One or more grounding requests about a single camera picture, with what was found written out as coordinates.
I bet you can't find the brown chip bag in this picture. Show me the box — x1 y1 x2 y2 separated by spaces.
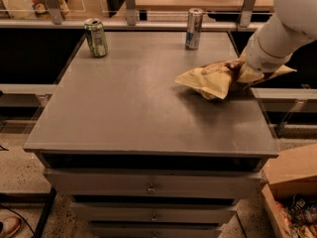
175 52 295 100

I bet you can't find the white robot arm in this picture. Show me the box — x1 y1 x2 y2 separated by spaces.
244 0 317 73

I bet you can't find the silver redbull can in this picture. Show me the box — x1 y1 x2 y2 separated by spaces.
185 8 204 50

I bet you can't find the green soda can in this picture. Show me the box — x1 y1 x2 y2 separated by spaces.
84 18 108 58

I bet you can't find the grey drawer cabinet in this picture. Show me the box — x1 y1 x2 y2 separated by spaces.
25 32 278 238

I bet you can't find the top drawer knob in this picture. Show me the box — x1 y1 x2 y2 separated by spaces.
146 183 158 194

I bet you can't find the cardboard box of snacks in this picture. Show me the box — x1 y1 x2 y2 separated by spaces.
262 144 317 238

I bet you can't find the white shoe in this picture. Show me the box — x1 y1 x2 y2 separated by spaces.
0 216 21 238

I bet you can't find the middle metal railing post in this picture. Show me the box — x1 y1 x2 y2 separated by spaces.
125 0 137 26

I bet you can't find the metal railing post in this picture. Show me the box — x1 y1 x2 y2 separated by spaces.
47 0 64 25
125 0 137 26
238 0 257 28

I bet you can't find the right metal railing post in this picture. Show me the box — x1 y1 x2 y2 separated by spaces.
238 0 257 28

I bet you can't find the left metal railing post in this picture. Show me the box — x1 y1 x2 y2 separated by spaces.
47 0 64 25

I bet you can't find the black floor cable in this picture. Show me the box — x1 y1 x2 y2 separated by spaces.
0 203 36 236

